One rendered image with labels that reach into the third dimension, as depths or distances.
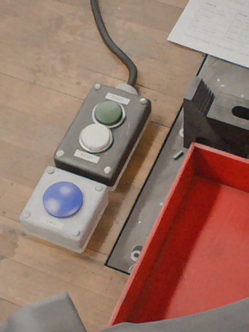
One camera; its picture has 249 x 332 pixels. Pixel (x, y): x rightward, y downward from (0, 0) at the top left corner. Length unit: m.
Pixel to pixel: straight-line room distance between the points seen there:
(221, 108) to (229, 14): 0.20
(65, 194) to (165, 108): 0.17
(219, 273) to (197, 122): 0.15
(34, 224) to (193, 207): 0.16
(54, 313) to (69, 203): 0.51
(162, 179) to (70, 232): 0.12
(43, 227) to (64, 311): 0.51
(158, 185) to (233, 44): 0.20
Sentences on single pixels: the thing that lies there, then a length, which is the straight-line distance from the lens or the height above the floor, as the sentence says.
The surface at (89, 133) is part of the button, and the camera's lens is 0.86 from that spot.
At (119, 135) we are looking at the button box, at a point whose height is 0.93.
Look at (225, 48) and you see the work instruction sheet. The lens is 0.97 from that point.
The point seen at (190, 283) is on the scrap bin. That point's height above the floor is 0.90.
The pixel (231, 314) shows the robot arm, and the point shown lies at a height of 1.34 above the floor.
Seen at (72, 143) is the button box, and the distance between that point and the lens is 0.87.
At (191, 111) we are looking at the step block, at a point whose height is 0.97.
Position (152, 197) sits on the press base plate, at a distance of 0.86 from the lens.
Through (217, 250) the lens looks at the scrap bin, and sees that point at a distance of 0.83.
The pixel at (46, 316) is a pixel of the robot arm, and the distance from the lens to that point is 0.32.
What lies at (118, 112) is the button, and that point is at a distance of 0.88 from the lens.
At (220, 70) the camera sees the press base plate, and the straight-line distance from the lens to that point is 0.95.
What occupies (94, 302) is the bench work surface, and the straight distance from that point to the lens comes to 0.82.
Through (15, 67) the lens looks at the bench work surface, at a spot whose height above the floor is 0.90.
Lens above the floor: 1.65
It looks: 58 degrees down
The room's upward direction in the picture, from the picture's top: 7 degrees counter-clockwise
